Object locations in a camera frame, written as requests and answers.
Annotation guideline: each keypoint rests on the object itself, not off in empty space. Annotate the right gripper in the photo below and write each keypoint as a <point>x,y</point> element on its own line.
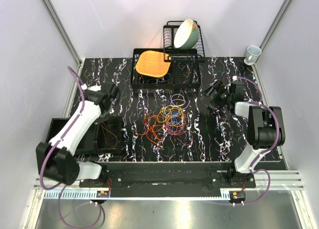
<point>219,87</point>

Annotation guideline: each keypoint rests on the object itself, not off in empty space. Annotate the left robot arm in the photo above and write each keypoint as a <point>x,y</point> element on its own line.
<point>55,159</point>

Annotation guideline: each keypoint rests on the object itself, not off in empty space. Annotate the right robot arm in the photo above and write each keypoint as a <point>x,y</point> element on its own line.
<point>265,127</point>

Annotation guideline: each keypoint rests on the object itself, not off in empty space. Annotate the black sorting bin right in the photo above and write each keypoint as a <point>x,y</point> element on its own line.
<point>110,138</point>

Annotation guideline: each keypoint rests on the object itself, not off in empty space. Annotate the black sorting bin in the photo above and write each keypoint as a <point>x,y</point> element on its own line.
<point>56,126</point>
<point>88,144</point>
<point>110,138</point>

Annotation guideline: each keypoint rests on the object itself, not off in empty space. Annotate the black dish rack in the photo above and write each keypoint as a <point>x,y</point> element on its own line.
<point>184,70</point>

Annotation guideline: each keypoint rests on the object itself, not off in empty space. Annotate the black sorting bin middle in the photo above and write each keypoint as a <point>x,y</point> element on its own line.
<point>88,144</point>

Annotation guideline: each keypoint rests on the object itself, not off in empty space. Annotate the black sorting bin left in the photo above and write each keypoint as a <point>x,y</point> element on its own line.
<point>56,126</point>

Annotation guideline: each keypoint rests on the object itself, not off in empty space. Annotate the white mug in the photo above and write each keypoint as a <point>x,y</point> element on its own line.
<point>252,54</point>

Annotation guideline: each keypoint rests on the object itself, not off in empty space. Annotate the green white bowl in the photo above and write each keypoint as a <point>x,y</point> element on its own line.
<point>187,35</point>

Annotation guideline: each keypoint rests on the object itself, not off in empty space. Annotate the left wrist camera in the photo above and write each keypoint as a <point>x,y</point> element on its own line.
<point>94,88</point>

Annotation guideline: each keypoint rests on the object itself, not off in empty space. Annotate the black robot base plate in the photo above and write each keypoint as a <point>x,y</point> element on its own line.
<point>213,174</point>

